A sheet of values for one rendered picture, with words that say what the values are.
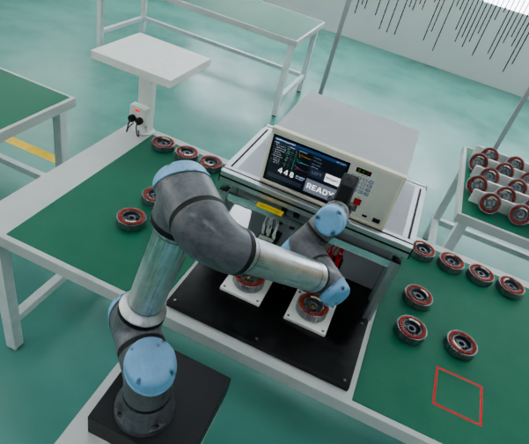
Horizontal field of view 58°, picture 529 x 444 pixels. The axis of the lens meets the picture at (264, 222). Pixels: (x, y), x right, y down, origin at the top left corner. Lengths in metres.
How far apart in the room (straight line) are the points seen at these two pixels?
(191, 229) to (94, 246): 0.99
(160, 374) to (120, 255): 0.75
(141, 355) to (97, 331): 1.38
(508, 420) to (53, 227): 1.67
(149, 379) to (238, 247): 0.40
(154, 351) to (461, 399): 1.03
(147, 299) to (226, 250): 0.32
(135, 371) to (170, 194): 0.42
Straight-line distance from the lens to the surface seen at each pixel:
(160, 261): 1.04
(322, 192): 1.56
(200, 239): 0.86
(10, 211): 2.00
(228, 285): 1.68
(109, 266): 1.75
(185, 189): 0.91
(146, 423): 1.27
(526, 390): 1.94
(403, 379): 1.70
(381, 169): 1.48
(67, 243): 1.84
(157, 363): 1.14
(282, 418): 2.36
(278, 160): 1.56
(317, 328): 1.65
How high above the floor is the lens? 1.98
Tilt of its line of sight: 37 degrees down
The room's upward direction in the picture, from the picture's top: 15 degrees clockwise
